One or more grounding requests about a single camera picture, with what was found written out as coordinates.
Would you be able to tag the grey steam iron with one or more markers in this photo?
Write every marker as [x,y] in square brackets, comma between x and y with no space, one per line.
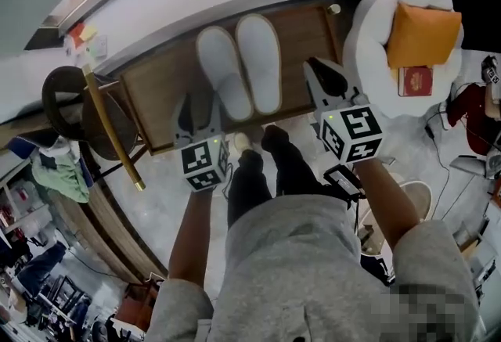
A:
[469,166]

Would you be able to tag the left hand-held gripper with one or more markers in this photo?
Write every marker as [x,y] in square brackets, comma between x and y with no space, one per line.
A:
[203,164]

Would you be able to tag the dark wicker chair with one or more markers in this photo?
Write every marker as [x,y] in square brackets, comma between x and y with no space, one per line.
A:
[66,109]

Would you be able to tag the stack of wooden planks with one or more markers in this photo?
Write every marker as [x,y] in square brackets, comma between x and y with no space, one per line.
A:
[109,231]

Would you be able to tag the black battery pack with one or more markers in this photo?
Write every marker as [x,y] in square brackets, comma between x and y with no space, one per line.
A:
[344,182]

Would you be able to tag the green cloth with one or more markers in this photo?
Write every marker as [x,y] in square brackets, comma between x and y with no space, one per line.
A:
[58,180]

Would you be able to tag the person's leg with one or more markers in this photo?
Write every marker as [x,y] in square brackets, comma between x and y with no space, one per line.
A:
[289,164]
[248,184]

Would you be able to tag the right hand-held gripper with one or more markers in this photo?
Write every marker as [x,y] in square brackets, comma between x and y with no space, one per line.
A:
[352,133]

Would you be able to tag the person's grey sweatshirt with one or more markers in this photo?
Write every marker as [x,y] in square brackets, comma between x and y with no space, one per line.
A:
[305,274]

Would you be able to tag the red book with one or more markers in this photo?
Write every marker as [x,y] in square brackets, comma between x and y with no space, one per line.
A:
[415,82]

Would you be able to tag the white round beanbag seat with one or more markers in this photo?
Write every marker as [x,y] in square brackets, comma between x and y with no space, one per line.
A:
[372,39]

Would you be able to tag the brown box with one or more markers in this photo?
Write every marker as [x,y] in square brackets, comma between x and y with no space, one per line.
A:
[133,309]

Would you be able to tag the person's left leg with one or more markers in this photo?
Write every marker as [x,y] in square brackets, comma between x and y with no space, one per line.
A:
[248,184]

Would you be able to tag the black cabinet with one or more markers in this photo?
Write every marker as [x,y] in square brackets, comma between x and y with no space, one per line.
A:
[477,15]

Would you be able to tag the white slipper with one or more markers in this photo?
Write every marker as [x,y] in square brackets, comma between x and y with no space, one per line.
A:
[225,70]
[260,62]

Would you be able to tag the person's right forearm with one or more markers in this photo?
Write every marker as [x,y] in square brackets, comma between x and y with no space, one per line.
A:
[387,203]

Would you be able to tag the wooden shoe rack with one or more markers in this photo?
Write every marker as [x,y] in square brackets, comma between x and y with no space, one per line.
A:
[156,98]

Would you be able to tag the person's left forearm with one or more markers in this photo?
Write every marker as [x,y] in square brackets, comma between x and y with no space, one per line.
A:
[192,238]

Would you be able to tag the blue chair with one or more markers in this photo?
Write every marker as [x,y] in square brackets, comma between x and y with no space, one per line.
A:
[23,145]

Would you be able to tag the person's right leg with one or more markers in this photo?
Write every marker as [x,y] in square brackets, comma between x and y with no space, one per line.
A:
[289,164]

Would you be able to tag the orange cushion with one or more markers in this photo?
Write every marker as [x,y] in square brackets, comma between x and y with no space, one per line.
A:
[424,35]

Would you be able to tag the person's left pale shoe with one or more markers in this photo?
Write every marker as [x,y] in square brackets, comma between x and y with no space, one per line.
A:
[242,141]

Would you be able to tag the round white bin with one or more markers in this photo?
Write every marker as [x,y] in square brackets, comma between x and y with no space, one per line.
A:
[419,195]

